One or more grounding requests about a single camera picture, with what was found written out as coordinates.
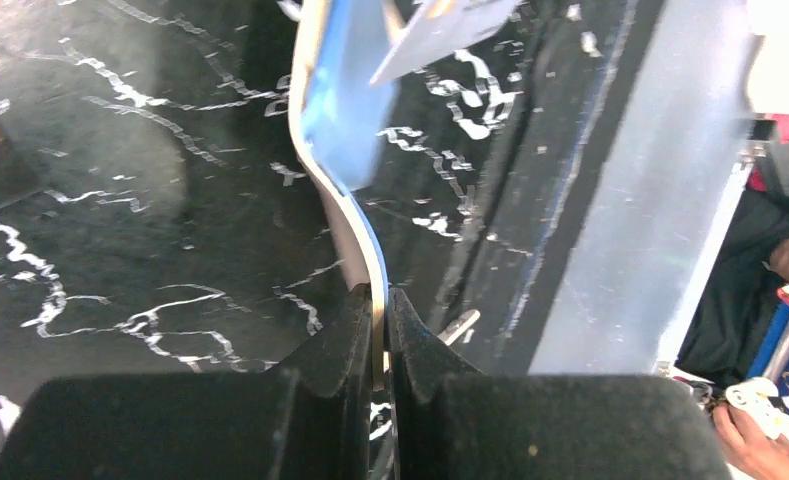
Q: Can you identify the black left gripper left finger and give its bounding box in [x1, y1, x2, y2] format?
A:
[0, 285, 372, 479]

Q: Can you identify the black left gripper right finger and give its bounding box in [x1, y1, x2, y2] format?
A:
[387, 289, 729, 479]

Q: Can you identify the beige card holder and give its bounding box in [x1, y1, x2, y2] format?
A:
[288, 1, 399, 390]

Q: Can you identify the operator hand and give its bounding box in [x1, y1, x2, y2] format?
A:
[711, 404, 789, 480]

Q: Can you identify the white game controller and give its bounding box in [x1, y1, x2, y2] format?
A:
[724, 377, 789, 440]

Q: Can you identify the aluminium frame rail front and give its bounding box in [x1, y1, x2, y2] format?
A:
[529, 1, 755, 375]

